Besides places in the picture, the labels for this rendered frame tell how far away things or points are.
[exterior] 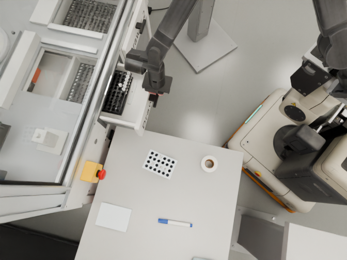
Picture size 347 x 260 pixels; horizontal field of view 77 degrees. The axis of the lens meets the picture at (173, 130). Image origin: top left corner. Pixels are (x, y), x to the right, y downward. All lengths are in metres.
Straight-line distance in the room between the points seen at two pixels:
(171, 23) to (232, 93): 1.37
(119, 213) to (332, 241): 0.85
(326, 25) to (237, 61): 1.50
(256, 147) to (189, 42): 1.10
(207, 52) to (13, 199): 1.78
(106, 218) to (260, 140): 1.07
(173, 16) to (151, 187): 0.64
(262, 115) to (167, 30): 1.12
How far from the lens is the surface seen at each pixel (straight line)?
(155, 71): 0.71
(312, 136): 1.16
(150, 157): 0.95
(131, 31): 1.02
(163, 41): 0.66
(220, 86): 1.94
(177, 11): 0.63
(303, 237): 1.09
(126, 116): 0.93
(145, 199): 0.95
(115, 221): 0.96
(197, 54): 2.02
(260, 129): 1.59
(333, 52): 0.65
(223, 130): 1.81
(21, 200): 0.63
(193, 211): 0.95
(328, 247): 1.14
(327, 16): 0.64
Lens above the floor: 1.70
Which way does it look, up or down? 75 degrees down
